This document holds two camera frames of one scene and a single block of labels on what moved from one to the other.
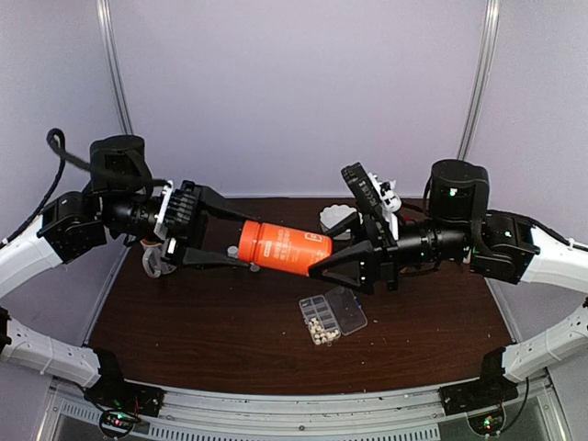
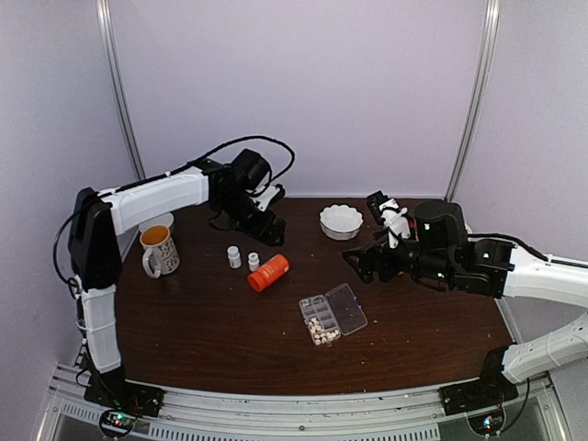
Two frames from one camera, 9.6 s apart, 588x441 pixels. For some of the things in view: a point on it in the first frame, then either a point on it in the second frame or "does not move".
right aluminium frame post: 484,73 does not move
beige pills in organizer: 324,337 does not move
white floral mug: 154,265 does not move
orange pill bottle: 282,248 -> 261,278
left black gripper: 180,250 -> 260,229
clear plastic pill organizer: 329,316 does not move
